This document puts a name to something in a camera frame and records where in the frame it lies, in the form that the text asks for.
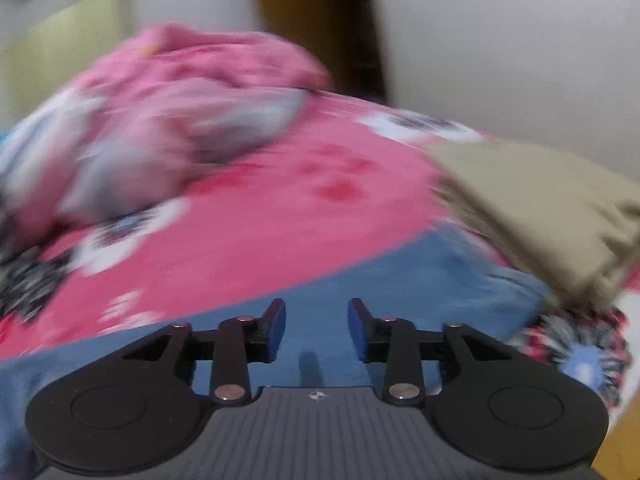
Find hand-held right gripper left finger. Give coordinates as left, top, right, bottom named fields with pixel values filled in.
left=120, top=297, right=288, bottom=405

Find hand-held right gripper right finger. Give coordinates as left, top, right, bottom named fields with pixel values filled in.
left=347, top=297, right=516, bottom=406

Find blue denim jeans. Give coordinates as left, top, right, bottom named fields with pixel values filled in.
left=0, top=220, right=558, bottom=466

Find pink floral bed sheet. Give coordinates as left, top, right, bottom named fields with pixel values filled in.
left=0, top=90, right=640, bottom=411

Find khaki pants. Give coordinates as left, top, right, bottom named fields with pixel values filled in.
left=425, top=141, right=640, bottom=307

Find pink grey quilt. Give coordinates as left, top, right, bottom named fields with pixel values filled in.
left=0, top=24, right=333, bottom=231

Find black white plaid shirt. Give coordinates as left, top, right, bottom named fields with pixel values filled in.
left=0, top=195, right=76, bottom=323

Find brown wooden door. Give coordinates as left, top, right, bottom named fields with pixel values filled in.
left=247, top=0, right=396, bottom=106

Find cream wardrobe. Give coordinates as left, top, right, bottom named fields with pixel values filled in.
left=0, top=0, right=138, bottom=116

